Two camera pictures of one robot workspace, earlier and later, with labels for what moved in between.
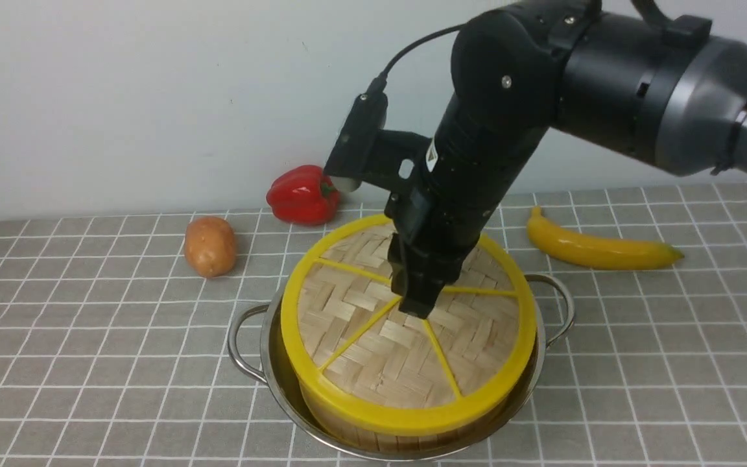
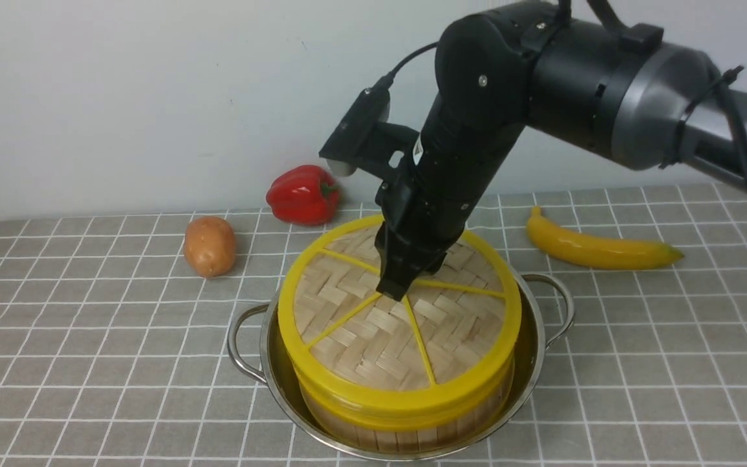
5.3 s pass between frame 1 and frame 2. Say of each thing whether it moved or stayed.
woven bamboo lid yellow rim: stayed
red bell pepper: stayed
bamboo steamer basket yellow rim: moved
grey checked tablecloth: stayed
